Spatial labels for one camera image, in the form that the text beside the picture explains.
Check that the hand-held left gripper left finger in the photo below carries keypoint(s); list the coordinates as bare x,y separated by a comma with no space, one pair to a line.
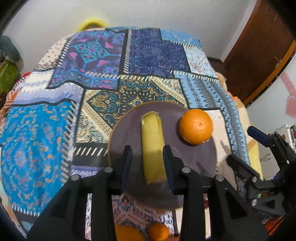
126,163

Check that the brown wooden door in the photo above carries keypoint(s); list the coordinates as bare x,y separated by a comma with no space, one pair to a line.
259,46

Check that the yellow pillow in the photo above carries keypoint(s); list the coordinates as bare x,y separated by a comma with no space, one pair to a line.
91,24

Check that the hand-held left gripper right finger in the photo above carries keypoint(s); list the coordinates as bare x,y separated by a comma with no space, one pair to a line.
168,165

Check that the patchwork printed blanket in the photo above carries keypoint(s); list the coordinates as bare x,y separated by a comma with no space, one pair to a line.
92,104

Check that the large orange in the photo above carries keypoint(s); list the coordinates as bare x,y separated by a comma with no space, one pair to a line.
196,126

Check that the yellow banana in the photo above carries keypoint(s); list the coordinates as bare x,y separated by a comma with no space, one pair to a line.
153,148

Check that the pink wall decoration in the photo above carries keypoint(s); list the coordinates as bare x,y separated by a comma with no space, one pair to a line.
290,92

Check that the green cloth bundle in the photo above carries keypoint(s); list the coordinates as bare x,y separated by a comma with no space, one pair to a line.
8,64

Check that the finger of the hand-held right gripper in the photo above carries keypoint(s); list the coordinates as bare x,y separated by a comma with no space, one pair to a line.
242,169
260,136

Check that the small orange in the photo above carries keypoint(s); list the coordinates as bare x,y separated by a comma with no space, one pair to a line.
158,232

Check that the round dark plate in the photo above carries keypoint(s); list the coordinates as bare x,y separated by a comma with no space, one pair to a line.
166,153

